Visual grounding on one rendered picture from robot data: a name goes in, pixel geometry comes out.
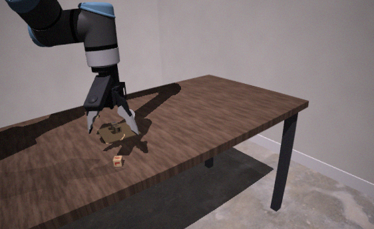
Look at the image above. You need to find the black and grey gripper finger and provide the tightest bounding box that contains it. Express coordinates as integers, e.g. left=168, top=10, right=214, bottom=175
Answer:
left=87, top=111, right=100, bottom=134
left=115, top=94, right=139, bottom=135

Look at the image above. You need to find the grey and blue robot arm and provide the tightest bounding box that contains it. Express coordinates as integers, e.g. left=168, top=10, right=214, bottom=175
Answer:
left=6, top=0, right=120, bottom=111

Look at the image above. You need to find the peach mat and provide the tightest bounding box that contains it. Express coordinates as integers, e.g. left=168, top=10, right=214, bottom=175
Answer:
left=97, top=122, right=136, bottom=144

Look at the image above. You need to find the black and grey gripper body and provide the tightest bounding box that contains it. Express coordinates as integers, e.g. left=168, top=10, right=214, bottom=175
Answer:
left=91, top=64, right=127, bottom=109

